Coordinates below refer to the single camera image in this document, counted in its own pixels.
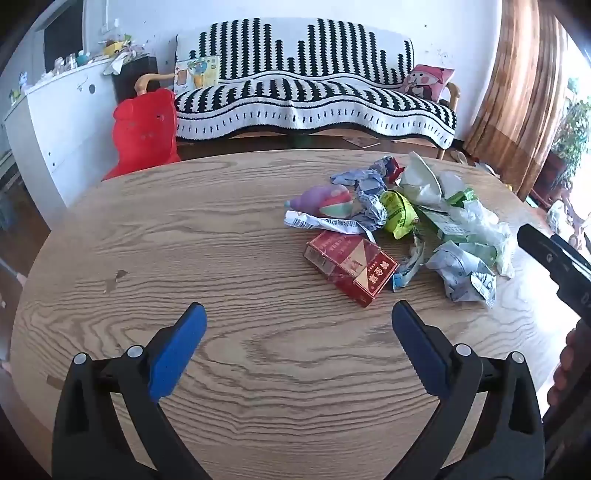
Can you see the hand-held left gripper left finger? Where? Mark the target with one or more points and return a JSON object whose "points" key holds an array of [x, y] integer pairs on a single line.
{"points": [[178, 350]]}

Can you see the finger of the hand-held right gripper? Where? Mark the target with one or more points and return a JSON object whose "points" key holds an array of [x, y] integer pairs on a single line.
{"points": [[549, 258], [572, 251]]}

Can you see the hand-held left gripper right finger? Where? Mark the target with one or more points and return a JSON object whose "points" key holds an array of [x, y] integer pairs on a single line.
{"points": [[418, 350]]}

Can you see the yellow-green snack packet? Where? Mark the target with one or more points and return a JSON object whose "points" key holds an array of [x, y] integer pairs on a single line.
{"points": [[398, 214]]}

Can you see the person's right hand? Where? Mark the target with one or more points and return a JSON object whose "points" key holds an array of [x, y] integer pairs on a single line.
{"points": [[572, 364]]}

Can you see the pink toy tricycle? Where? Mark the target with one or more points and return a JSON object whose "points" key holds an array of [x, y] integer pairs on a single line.
{"points": [[577, 221]]}

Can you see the grey plastic bag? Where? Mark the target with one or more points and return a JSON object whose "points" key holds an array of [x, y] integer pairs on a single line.
{"points": [[555, 217]]}

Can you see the white crumpled plastic bag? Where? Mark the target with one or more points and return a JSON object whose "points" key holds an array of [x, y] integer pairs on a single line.
{"points": [[485, 230]]}

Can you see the blue white strip wrapper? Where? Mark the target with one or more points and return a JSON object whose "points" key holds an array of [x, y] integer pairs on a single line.
{"points": [[408, 267]]}

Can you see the white blue crumpled packet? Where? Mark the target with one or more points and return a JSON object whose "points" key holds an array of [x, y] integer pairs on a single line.
{"points": [[457, 272]]}

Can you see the green white paper box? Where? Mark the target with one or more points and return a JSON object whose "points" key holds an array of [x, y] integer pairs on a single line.
{"points": [[445, 226]]}

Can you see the red cigarette box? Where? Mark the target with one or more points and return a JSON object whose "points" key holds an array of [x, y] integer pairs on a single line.
{"points": [[346, 265]]}

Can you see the green potted plant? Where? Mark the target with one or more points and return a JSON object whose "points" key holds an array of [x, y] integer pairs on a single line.
{"points": [[570, 138]]}

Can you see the white printed strip wrapper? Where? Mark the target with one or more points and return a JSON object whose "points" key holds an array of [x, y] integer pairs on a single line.
{"points": [[328, 225]]}

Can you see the brown curtain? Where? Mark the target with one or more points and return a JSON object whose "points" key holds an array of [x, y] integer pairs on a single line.
{"points": [[517, 92]]}

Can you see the pink purple snack wrapper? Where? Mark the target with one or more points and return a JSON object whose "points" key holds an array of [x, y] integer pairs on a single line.
{"points": [[323, 201]]}

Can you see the red foil wrapper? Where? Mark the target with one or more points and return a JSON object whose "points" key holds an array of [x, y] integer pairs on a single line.
{"points": [[393, 168]]}

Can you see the blue silver crumpled wrapper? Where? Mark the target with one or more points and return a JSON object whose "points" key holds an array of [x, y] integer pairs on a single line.
{"points": [[353, 175]]}

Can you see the pink cartoon cushion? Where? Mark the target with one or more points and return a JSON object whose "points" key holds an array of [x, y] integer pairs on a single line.
{"points": [[427, 82]]}

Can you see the red plastic chair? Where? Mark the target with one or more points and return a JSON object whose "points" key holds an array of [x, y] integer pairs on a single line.
{"points": [[143, 134]]}

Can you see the white cabinet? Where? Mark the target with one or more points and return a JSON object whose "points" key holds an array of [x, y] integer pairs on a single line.
{"points": [[60, 129]]}

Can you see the wooden sofa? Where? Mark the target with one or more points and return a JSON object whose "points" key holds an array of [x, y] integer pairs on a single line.
{"points": [[147, 79]]}

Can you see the black side cabinet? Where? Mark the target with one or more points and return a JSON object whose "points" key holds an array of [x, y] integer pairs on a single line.
{"points": [[134, 81]]}

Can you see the colourful picture book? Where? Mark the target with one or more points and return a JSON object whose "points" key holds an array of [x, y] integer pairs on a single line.
{"points": [[198, 73]]}

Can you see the pile of paper clutter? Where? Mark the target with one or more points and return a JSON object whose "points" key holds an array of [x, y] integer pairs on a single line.
{"points": [[122, 53]]}

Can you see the row of small figurines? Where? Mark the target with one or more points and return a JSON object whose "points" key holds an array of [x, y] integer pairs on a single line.
{"points": [[69, 62]]}

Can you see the black television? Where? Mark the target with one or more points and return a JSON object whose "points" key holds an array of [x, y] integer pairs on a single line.
{"points": [[62, 32]]}

